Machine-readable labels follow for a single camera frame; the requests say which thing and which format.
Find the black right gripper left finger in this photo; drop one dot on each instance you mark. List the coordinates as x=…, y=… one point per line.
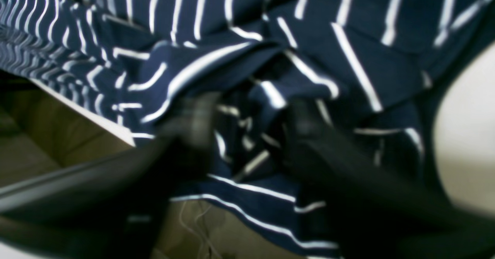
x=112, y=207

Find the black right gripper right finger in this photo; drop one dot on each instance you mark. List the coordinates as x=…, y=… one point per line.
x=376, y=214

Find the navy white striped t-shirt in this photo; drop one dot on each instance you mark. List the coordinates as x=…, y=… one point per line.
x=364, y=63

